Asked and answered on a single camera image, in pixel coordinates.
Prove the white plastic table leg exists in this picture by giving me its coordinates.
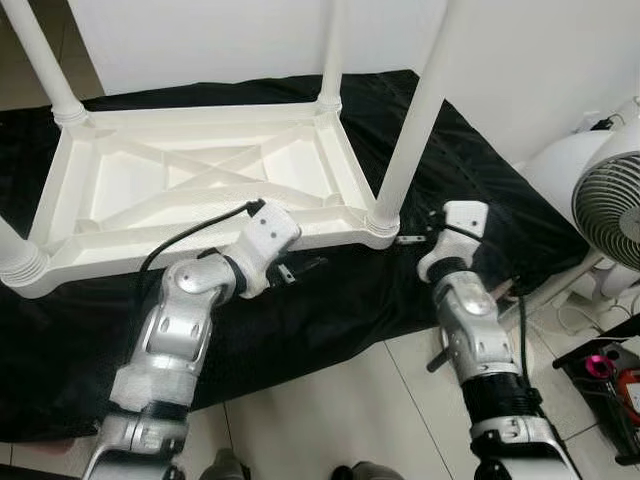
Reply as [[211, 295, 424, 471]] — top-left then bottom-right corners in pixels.
[[5, 0, 89, 126], [316, 0, 346, 113], [365, 0, 466, 239], [0, 215, 49, 291]]

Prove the white plastic table top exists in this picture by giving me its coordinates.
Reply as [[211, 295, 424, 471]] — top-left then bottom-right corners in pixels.
[[15, 98, 401, 299]]

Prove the black quilted cloth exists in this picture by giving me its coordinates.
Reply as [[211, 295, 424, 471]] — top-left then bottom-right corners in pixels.
[[0, 70, 591, 441]]

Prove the dark metal bar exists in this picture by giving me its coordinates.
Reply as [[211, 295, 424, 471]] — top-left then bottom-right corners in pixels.
[[427, 345, 456, 373]]

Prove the white round fan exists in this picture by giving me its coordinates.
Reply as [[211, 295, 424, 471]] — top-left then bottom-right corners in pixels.
[[510, 95, 640, 321]]

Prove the black rack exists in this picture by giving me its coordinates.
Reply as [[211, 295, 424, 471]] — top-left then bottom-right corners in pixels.
[[552, 345, 640, 466]]

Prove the grey robot left leg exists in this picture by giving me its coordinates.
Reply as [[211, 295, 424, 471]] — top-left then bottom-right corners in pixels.
[[200, 448, 251, 480]]

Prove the magenta hair dryer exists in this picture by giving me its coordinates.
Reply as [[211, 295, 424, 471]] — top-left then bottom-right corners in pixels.
[[583, 352, 621, 379]]

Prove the red box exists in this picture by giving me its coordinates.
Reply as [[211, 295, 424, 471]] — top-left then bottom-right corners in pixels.
[[612, 370, 640, 421]]

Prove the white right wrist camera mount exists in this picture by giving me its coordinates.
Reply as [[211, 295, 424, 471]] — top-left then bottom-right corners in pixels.
[[417, 200, 491, 284]]

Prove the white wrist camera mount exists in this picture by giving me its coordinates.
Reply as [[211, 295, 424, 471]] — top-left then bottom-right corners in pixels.
[[230, 203, 303, 299], [417, 200, 491, 284]]

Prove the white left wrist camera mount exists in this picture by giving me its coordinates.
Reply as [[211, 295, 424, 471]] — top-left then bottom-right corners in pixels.
[[230, 203, 303, 299]]

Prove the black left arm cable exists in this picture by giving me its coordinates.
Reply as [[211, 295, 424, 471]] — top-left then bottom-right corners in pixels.
[[135, 198, 266, 301]]

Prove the white wall socket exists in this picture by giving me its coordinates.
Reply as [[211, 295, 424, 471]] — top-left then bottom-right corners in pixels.
[[575, 115, 613, 136]]

